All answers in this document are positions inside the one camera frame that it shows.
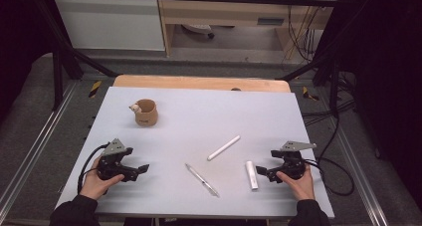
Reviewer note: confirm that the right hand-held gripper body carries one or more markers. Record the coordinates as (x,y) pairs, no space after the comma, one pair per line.
(293,164)

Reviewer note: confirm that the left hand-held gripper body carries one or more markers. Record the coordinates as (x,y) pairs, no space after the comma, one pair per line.
(111,166)

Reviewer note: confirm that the white tube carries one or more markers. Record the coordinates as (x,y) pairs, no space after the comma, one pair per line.
(252,175)

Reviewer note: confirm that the brown cup with bear figure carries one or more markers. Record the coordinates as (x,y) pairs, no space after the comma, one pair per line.
(146,114)

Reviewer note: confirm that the white pen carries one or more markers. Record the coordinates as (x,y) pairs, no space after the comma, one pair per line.
(224,148)

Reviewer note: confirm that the silver pen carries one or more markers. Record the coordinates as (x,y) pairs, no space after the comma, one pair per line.
(202,180)

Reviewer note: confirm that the person's right hand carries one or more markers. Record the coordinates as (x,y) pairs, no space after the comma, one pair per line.
(303,187)

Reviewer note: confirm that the person's left hand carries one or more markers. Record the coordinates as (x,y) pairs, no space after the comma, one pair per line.
(94,186)

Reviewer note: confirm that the yellow black floor tape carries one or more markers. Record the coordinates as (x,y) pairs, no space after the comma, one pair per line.
(95,89)
(309,94)

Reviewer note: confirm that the dark round table grommet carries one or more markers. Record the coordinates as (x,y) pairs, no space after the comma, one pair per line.
(236,89)

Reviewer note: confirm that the white cabinet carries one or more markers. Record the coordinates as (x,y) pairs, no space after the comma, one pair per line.
(109,23)

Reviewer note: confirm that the black curtain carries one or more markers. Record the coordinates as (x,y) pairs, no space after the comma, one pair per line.
(388,70)
(20,37)

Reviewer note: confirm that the white office chair base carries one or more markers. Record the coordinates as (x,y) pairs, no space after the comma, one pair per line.
(199,28)

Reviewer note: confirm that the light wooden desk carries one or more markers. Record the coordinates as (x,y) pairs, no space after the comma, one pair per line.
(232,13)

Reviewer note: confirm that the aluminium floor rail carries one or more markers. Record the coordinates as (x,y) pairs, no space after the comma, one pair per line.
(361,179)
(36,143)

